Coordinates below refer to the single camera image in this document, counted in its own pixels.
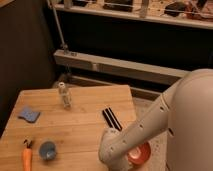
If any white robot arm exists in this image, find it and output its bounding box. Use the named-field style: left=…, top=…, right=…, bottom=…
left=98, top=69, right=213, bottom=171

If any small blue cup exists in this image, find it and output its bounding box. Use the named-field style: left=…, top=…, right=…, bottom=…
left=39, top=141, right=56, bottom=161

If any metal pole stand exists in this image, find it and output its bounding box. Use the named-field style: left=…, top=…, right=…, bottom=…
left=50, top=0, right=73, bottom=54

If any wooden shelf with clutter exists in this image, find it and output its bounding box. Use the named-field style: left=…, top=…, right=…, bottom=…
left=47, top=0, right=213, bottom=30

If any blue sponge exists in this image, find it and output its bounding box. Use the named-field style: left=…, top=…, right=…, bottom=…
left=18, top=107, right=40, bottom=123

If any orange toy carrot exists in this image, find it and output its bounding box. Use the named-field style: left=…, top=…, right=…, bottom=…
left=22, top=139, right=33, bottom=171

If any orange ceramic bowl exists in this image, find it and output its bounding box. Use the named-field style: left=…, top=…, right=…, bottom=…
left=127, top=142, right=151, bottom=165

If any black striped rectangular block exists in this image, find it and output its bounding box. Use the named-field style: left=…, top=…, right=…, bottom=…
left=102, top=108, right=122, bottom=131

